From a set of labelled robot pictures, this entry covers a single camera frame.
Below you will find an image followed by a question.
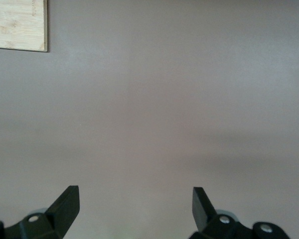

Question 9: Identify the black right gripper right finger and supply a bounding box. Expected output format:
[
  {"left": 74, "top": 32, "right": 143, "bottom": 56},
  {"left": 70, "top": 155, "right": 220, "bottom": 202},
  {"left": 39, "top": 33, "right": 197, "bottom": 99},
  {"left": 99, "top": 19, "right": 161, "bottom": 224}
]
[{"left": 189, "top": 187, "right": 290, "bottom": 239}]

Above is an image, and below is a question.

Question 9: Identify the bamboo cutting board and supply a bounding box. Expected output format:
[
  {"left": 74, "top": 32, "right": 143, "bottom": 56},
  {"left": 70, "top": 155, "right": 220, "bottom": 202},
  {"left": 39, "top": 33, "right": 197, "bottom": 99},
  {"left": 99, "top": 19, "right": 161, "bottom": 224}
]
[{"left": 0, "top": 0, "right": 48, "bottom": 53}]

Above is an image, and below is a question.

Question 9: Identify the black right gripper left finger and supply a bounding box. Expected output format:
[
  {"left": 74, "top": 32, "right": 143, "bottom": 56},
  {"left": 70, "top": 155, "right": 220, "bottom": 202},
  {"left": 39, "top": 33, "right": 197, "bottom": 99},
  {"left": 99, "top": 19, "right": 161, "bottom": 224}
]
[{"left": 0, "top": 185, "right": 80, "bottom": 239}]

